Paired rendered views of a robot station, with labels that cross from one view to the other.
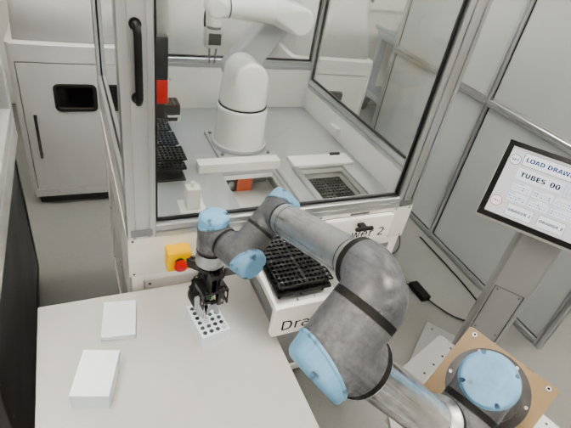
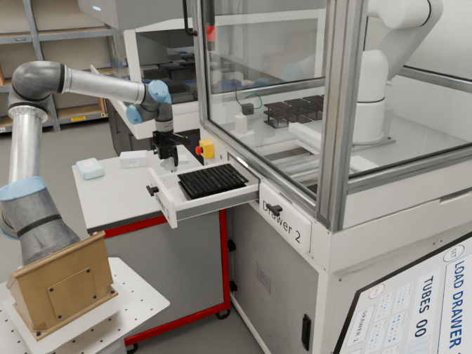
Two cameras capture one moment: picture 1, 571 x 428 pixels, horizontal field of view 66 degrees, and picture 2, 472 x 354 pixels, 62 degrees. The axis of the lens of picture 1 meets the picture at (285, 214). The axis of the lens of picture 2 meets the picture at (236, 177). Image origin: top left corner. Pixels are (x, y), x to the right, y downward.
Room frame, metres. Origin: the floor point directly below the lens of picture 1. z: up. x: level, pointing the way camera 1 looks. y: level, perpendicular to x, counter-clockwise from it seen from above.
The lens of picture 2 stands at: (1.26, -1.37, 1.57)
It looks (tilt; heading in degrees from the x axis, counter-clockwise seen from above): 27 degrees down; 95
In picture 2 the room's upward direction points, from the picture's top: 2 degrees counter-clockwise
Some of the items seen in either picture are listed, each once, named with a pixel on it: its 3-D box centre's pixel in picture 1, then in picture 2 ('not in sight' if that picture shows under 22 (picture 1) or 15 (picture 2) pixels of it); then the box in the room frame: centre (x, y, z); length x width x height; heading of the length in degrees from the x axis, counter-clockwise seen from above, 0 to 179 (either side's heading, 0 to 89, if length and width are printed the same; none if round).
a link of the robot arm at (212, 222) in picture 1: (213, 233); (161, 106); (0.84, 0.16, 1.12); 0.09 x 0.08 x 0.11; 51
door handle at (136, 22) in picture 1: (137, 65); (189, 12); (0.94, 0.38, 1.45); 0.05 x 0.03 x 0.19; 29
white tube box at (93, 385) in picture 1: (96, 378); (133, 159); (0.61, 0.37, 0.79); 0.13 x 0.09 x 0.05; 12
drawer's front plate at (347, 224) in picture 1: (356, 229); (282, 215); (1.32, -0.26, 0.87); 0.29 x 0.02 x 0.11; 119
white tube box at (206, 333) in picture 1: (207, 322); not in sight; (0.85, 0.16, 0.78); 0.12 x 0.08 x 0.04; 38
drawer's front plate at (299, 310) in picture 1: (319, 311); (161, 196); (0.88, -0.15, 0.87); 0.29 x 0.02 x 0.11; 119
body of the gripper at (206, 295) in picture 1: (210, 281); (164, 142); (0.83, 0.16, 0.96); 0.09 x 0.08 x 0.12; 38
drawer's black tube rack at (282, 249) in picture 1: (291, 265); (212, 185); (1.06, -0.05, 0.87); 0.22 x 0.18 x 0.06; 29
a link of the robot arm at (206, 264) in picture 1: (212, 256); (164, 124); (0.84, 0.16, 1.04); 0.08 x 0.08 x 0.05
